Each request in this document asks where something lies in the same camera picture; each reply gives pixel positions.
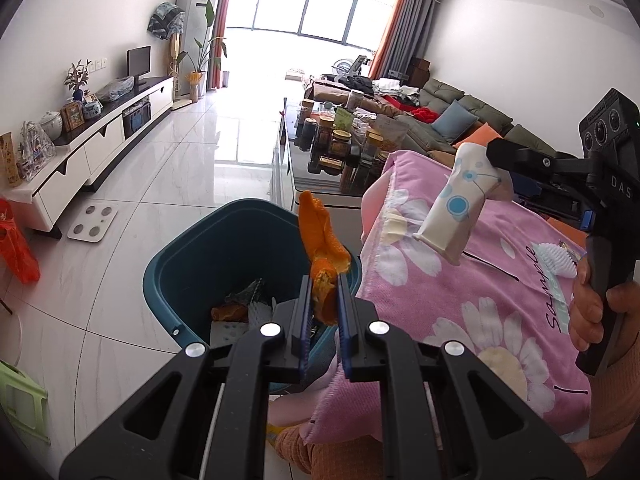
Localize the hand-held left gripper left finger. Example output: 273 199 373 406
59 275 314 480

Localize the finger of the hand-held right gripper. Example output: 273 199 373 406
500 172 597 226
485 138 598 183

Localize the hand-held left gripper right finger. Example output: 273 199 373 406
336 274 586 480

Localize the blue dotted paper cup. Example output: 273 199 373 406
412 142 514 267

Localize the orange peel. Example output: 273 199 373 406
210 302 250 323
297 190 352 327

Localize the teal plastic bin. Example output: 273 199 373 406
142 198 364 397

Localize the person's right forearm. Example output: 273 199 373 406
570 332 640 477

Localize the person's right hand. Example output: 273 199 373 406
568 260 640 357

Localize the orange cushion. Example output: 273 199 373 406
451 124 502 152

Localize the olive green sofa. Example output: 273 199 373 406
397 77 568 158

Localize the blue grey cushion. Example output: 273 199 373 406
430 99 479 144

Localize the pink floral blanket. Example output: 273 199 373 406
304 149 640 463

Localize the brown cardboard box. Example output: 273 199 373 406
404 56 432 87

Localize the glass coffee table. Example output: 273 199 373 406
271 92 398 213

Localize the orange and grey curtain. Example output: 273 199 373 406
369 0 442 84

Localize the group of glass jars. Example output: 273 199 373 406
294 89 406 196

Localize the exercise bike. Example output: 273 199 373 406
329 52 374 82

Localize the white bathroom scale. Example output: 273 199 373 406
66 203 119 244

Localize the white tv cabinet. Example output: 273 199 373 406
0 75 177 242

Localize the green plastic stool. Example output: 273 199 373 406
0 359 52 447

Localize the tall green potted plant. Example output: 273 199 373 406
176 0 229 102

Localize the red plastic bag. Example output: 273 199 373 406
0 198 42 284

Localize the black monitor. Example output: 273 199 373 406
126 45 152 87

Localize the orange striped curtain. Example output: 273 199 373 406
206 0 239 92

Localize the white standing air conditioner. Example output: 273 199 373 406
176 0 224 100

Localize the ship model in plastic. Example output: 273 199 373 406
16 120 57 182

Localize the white ceramic jar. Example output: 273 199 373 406
38 110 64 137

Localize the standing fan with cover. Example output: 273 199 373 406
147 2 187 112

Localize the small plant in blue vase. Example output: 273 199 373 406
63 58 94 104

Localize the wooden photo frame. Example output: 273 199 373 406
60 101 86 133

